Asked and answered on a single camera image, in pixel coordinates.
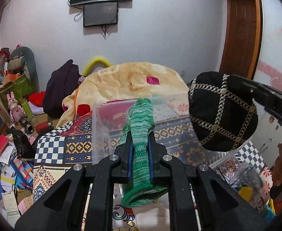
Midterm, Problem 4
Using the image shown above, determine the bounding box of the red cylinder bottle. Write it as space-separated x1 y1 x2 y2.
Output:
35 121 54 134

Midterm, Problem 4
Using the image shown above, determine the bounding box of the orange yellow fluffy blanket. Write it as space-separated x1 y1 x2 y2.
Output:
57 62 189 127

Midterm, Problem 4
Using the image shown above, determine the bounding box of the yellow curved pillow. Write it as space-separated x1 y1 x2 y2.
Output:
82 56 112 77

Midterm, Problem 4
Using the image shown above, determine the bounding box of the white wardrobe with pink hearts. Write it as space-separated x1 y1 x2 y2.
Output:
253 0 282 95

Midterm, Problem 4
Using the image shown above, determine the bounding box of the yellow sponge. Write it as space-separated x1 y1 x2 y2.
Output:
238 186 253 202

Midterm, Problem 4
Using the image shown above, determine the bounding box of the pink bunny toy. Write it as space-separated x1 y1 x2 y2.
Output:
6 91 26 124

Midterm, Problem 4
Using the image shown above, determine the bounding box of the grey plush toy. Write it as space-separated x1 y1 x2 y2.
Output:
7 46 37 80

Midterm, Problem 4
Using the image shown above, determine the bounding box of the red cushion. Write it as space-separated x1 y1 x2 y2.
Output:
28 91 45 107

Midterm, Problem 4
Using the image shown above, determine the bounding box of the clear plastic storage box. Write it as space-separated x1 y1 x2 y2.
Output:
92 93 234 167

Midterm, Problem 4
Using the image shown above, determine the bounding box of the brown wooden door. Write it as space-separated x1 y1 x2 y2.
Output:
219 0 263 79

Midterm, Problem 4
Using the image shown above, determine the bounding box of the colourful blue pencil case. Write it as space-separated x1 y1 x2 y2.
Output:
10 157 34 188

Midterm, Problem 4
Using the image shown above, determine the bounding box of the small dark wall monitor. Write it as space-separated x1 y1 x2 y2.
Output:
83 2 119 28

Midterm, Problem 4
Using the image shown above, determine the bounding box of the dark purple backpack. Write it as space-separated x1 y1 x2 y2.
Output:
43 59 81 118

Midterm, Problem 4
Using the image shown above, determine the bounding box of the patterned patchwork bedspread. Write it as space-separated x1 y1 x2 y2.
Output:
32 105 274 231

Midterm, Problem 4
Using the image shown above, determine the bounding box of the green cardboard box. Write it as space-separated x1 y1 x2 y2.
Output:
0 74 37 104

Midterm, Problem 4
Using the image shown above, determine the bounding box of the green knitted sock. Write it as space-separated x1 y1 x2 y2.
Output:
120 98 167 208

